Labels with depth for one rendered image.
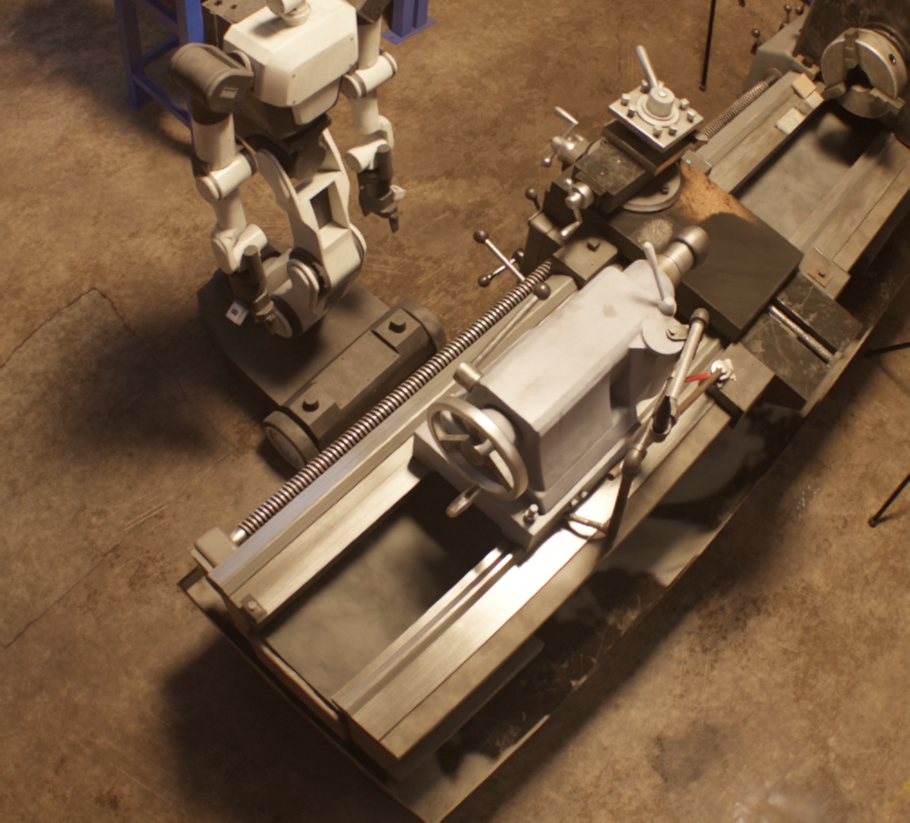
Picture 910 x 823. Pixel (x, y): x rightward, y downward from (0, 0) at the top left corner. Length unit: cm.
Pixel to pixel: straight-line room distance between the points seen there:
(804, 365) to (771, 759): 121
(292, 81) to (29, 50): 255
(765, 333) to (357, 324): 124
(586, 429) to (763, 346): 58
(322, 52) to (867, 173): 159
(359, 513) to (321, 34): 97
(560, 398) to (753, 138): 127
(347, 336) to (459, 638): 130
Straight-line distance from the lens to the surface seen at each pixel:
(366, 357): 292
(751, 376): 227
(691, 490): 263
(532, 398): 177
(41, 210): 371
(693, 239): 209
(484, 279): 263
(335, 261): 252
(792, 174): 294
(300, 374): 292
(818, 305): 246
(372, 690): 189
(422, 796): 230
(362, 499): 203
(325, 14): 210
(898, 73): 278
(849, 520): 327
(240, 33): 207
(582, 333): 186
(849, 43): 274
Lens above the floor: 270
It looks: 58 degrees down
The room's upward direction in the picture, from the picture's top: 11 degrees clockwise
